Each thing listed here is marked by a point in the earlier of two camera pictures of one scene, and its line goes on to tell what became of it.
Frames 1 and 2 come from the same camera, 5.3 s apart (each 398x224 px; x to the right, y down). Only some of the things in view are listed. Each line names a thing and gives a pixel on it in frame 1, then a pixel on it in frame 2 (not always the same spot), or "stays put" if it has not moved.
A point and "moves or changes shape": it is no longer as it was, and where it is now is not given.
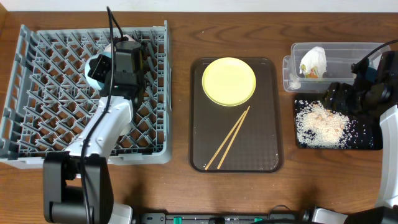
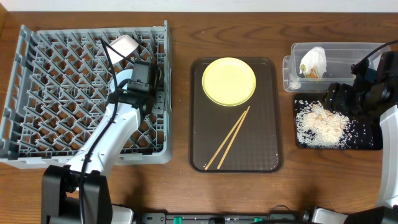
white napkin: (316, 56) stays put
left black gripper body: (123, 88) -> (159, 101)
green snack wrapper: (313, 73) stays put
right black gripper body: (337, 97) stays put
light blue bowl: (93, 81) moves or changes shape
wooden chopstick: (224, 142) stays put
